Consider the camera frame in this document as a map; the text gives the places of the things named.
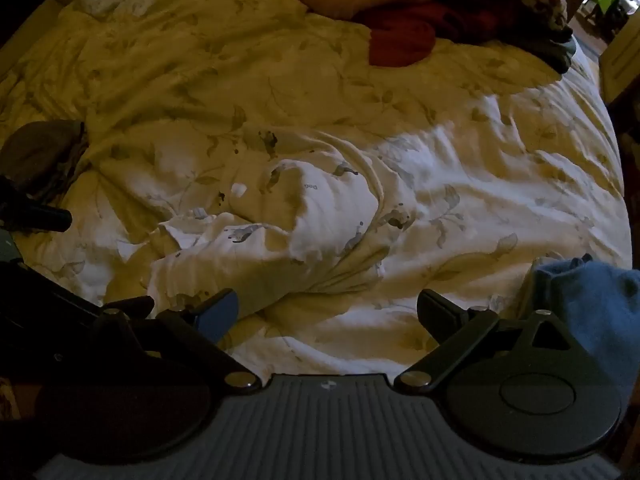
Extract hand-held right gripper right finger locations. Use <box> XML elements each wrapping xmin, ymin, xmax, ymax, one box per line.
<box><xmin>395</xmin><ymin>287</ymin><xmax>578</xmax><ymax>396</ymax></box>

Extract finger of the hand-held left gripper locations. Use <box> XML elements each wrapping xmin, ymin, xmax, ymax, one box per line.
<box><xmin>0</xmin><ymin>176</ymin><xmax>73</xmax><ymax>234</ymax></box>

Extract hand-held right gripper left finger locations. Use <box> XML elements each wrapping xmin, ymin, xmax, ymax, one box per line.
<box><xmin>90</xmin><ymin>287</ymin><xmax>263</xmax><ymax>394</ymax></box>

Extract white printed baby garment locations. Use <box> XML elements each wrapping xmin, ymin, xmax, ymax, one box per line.
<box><xmin>117</xmin><ymin>157</ymin><xmax>416</xmax><ymax>311</ymax></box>

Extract grey-brown cloth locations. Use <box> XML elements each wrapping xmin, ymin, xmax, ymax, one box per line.
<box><xmin>0</xmin><ymin>120</ymin><xmax>91</xmax><ymax>202</ymax></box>

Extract blue cloth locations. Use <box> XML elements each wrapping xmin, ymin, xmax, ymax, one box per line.
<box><xmin>520</xmin><ymin>255</ymin><xmax>640</xmax><ymax>406</ymax></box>

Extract floral cream duvet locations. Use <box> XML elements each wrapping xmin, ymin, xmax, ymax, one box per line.
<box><xmin>0</xmin><ymin>0</ymin><xmax>633</xmax><ymax>377</ymax></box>

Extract red blanket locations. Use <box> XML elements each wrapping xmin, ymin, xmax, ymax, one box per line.
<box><xmin>350</xmin><ymin>2</ymin><xmax>531</xmax><ymax>69</ymax></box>

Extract dark grey cloth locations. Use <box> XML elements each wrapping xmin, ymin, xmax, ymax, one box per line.
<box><xmin>520</xmin><ymin>25</ymin><xmax>581</xmax><ymax>74</ymax></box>

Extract wooden furniture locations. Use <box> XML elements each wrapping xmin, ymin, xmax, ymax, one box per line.
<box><xmin>599</xmin><ymin>25</ymin><xmax>640</xmax><ymax>107</ymax></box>

